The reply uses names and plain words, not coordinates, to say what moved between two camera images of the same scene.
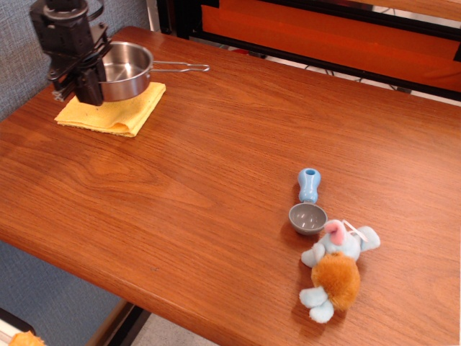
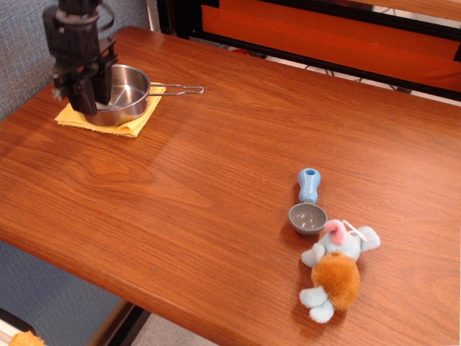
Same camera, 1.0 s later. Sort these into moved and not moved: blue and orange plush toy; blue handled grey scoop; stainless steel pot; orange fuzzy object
Moved: stainless steel pot
Not moved: orange fuzzy object; blue handled grey scoop; blue and orange plush toy
